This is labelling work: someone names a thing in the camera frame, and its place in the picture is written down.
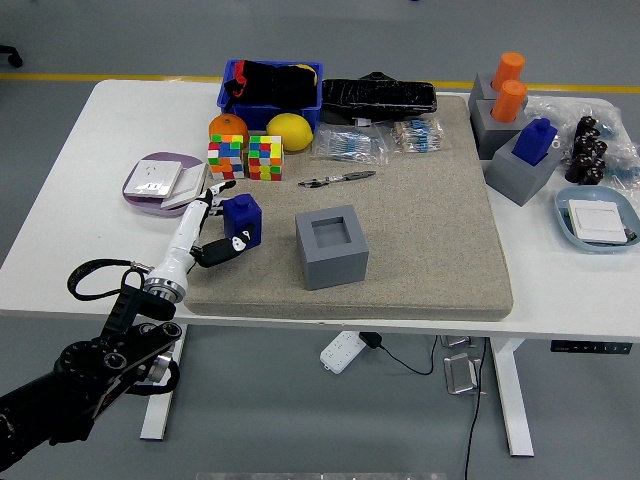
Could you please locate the orange fruit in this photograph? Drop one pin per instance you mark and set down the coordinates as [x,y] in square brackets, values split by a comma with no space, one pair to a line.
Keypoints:
[227,124]

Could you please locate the black pen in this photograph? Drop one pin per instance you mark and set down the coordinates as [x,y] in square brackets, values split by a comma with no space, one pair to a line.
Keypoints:
[350,176]

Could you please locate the blue plastic bin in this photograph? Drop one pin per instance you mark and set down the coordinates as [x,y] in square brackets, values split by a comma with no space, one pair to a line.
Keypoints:
[250,116]

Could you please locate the yellow item in bin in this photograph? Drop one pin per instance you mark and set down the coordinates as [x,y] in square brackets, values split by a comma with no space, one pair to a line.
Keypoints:
[314,76]

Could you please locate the light blue tray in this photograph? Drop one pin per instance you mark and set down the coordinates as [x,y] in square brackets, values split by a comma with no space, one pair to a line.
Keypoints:
[595,192]

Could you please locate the grey-brown mat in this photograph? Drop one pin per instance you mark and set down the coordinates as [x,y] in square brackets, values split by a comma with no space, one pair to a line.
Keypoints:
[425,225]

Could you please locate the white power strip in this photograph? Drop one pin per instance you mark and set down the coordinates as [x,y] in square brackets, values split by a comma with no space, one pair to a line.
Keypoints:
[340,352]

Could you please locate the black cloth with red trim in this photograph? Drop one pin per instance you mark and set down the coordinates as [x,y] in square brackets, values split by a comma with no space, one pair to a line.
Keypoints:
[280,85]

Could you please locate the clear plastic bag of parts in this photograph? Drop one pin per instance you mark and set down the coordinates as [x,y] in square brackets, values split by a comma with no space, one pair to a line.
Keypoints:
[560,107]

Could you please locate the white wall switch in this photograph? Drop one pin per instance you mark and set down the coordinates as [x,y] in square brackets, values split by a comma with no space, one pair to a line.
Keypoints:
[597,222]

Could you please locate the purple tray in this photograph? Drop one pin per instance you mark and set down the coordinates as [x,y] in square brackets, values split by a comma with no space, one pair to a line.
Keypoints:
[145,206]

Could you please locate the blue square seal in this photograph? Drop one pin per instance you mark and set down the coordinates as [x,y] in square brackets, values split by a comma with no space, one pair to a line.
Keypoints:
[245,212]
[532,145]

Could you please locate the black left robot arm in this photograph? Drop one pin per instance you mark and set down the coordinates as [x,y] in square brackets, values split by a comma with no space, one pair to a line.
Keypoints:
[85,370]

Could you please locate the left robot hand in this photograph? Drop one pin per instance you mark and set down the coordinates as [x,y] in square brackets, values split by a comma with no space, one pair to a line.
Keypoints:
[182,237]

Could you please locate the multicoloured puzzle cube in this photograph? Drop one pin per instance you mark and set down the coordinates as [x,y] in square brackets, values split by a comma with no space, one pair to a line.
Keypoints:
[266,159]
[227,157]

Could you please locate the white table leg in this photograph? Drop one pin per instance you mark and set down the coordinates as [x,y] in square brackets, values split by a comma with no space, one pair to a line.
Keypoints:
[512,400]
[155,420]

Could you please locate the black cylinder capacitor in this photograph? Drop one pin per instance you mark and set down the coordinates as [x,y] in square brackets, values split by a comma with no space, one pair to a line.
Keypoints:
[599,150]
[594,174]
[577,169]
[586,126]
[583,145]

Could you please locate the black crinkled bag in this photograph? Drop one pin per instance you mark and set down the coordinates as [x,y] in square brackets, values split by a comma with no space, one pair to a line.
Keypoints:
[380,97]

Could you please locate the grey cube seal holder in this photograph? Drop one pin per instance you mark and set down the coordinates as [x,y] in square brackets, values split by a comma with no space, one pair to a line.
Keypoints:
[480,90]
[492,137]
[515,177]
[332,270]

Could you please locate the metal floor bracket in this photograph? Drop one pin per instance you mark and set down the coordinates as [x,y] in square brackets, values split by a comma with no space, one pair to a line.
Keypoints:
[456,341]
[462,375]

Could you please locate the clear bag of blue resistors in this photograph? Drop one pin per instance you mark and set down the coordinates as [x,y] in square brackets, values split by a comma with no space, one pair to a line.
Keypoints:
[345,145]

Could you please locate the black chair base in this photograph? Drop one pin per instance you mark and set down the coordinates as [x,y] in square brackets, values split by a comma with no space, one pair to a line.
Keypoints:
[12,55]

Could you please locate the clear bag of blue parts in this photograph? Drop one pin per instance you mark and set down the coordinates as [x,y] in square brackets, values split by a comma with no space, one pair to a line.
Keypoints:
[625,167]

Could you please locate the black table control panel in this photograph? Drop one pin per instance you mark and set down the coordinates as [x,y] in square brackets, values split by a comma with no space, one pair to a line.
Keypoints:
[590,347]

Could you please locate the white socket plate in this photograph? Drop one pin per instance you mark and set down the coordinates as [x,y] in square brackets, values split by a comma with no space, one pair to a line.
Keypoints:
[150,177]

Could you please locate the clear bag of brown resistors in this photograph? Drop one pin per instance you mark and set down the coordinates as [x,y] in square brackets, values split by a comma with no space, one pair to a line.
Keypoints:
[417,135]

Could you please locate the yellow lemon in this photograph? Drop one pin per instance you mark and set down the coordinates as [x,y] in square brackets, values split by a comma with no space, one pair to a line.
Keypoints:
[290,131]

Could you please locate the white switch plate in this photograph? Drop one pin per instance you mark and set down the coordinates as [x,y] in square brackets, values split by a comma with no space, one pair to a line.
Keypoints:
[187,187]

